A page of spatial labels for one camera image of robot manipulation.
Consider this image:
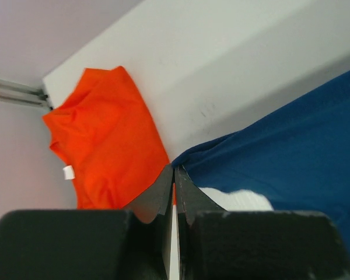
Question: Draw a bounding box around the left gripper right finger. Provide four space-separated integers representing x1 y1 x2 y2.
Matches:
174 167 350 279

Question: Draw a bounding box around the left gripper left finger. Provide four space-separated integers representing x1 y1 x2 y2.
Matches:
0 166 174 279

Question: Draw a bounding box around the navy blue t-shirt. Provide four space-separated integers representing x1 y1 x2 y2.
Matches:
172 71 350 254

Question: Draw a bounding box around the orange folded t-shirt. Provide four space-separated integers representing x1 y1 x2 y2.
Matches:
43 66 169 209

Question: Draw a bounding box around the left corner aluminium profile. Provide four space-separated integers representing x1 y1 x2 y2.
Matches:
0 79 54 111

